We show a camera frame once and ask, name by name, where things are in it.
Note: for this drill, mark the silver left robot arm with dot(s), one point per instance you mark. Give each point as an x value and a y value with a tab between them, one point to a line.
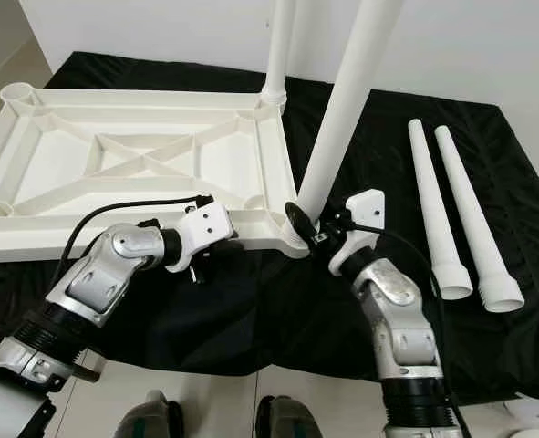
114	269

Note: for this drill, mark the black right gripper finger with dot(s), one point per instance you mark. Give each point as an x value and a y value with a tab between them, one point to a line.
303	222

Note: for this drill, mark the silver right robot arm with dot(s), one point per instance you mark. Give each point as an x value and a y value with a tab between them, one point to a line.
392	301

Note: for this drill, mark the grey robot foot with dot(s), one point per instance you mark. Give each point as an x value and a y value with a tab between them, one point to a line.
292	420
149	418

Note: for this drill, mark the black table cloth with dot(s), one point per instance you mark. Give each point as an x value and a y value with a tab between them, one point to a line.
260	310

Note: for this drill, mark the white plastic children table top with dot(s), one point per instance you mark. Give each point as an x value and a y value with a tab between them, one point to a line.
59	182

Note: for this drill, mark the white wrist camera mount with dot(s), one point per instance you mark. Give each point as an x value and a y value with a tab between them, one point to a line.
205	228
369	208

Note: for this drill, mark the grey right robot foot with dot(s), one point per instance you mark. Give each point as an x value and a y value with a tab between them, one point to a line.
292	420

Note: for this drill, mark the dark metal table leg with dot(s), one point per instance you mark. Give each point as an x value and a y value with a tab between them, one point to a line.
91	365

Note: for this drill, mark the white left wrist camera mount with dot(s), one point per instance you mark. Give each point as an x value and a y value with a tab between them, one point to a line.
205	228

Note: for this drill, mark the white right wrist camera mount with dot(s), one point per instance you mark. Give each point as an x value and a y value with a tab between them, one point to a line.
369	208

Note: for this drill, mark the grey left robot foot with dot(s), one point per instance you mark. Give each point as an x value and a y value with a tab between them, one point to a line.
149	418

